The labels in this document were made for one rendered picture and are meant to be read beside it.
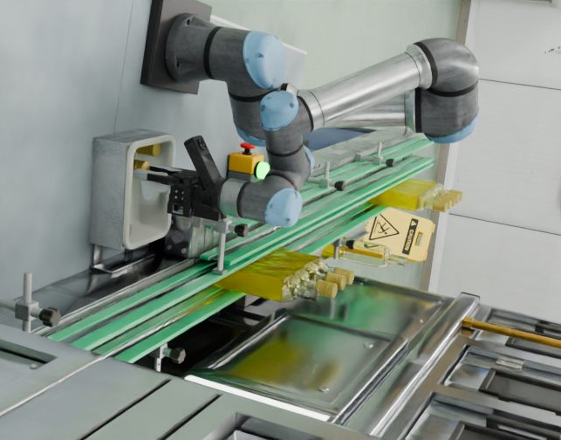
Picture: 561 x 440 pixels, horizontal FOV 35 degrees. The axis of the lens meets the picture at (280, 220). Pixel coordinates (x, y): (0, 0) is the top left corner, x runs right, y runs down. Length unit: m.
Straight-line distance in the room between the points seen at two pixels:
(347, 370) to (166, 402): 1.03
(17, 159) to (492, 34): 6.42
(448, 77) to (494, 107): 5.96
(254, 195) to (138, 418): 0.87
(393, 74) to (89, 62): 0.59
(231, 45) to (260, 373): 0.69
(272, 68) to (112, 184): 0.42
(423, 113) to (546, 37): 5.83
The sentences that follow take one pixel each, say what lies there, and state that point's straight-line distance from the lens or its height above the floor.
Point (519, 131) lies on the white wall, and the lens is 7.79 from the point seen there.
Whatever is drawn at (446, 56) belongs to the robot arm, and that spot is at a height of 1.36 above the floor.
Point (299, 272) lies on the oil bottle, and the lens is 2.07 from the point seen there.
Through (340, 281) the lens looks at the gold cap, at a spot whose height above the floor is 1.16.
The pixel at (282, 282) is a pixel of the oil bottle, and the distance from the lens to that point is 2.01.
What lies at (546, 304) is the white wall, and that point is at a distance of 8.04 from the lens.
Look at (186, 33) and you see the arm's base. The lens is 1.95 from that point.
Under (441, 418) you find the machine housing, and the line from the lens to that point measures 1.92.
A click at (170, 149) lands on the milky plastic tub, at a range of 1.92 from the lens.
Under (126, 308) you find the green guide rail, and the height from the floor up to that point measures 0.91.
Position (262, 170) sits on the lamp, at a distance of 2.33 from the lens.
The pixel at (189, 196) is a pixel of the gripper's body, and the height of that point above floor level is 0.94.
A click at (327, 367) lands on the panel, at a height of 1.21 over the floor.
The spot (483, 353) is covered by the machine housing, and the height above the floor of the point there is 1.48.
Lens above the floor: 1.79
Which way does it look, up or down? 22 degrees down
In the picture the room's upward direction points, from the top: 102 degrees clockwise
